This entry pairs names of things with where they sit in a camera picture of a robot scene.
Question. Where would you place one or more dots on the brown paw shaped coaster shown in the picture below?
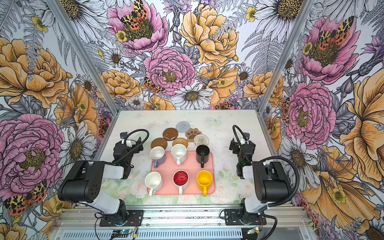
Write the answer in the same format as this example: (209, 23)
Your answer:
(192, 133)

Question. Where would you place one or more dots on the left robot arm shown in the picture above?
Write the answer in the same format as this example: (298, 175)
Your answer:
(83, 182)

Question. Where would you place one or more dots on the green circuit board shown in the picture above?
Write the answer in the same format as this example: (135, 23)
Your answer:
(121, 234)

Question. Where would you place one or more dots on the beige woven small coaster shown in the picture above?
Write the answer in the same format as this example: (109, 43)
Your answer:
(201, 140)

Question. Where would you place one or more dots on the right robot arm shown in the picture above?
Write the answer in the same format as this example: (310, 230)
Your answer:
(271, 185)

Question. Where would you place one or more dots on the aluminium front rail frame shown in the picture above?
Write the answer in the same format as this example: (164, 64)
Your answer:
(185, 223)

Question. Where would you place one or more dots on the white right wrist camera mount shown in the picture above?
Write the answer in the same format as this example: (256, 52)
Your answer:
(245, 138)

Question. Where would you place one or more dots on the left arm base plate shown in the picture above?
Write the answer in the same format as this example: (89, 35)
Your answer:
(132, 218)

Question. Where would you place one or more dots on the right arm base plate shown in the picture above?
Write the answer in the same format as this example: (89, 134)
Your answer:
(234, 217)

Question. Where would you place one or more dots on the pink silicone tray mat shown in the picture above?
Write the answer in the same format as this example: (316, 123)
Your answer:
(189, 167)

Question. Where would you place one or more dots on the red inside mug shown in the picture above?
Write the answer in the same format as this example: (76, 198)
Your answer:
(181, 181)

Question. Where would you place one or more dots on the tan rattan round coaster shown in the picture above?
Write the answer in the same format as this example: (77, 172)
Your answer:
(181, 141)

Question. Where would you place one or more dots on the scratched dark wooden coaster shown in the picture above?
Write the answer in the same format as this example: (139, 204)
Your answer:
(170, 134)

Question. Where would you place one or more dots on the black mug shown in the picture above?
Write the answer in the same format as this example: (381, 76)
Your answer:
(202, 155)

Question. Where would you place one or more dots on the large plain wooden coaster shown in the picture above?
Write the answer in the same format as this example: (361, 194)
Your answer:
(159, 142)

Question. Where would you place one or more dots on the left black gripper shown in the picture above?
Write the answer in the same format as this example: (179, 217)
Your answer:
(132, 147)

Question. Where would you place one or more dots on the yellow mug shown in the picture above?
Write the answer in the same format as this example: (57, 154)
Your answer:
(204, 181)

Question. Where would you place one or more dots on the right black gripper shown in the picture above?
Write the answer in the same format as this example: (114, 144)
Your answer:
(240, 147)

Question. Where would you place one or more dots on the white speckled mug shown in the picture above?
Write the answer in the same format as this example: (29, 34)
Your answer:
(179, 153)

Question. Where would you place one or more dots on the lavender mug white inside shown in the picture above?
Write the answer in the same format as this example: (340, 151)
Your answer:
(158, 156)

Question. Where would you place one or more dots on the grey woven round coaster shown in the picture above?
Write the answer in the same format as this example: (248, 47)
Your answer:
(182, 127)

